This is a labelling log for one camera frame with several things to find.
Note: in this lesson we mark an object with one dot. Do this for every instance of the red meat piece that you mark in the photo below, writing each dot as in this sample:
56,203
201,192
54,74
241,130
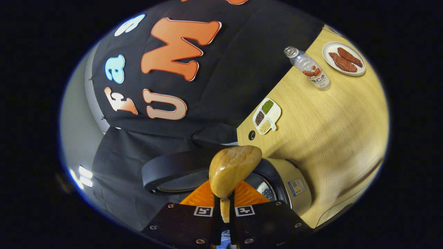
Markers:
351,57
342,63

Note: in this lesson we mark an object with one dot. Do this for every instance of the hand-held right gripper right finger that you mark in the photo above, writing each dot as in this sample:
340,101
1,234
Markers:
266,224

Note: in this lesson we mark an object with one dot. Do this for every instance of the ceiling light panel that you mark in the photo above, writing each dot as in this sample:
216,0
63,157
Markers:
84,172

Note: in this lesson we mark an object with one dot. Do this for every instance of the clear plastic drink bottle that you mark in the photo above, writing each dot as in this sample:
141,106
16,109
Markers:
311,72

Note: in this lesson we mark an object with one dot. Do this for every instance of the white divided bean dish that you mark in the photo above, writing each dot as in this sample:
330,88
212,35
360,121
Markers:
275,114

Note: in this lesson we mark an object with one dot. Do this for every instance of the dark grey rice cooker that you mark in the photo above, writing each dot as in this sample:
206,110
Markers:
173,166

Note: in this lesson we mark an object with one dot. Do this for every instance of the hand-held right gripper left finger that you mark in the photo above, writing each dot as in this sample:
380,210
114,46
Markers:
187,224

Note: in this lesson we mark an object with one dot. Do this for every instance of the white rice heap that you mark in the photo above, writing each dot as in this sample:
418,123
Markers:
264,189

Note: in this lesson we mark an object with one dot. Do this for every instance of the white round plate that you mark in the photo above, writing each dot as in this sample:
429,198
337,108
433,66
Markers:
326,48

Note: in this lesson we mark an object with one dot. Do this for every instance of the wooden spoon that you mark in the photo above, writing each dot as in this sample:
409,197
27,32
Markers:
232,169

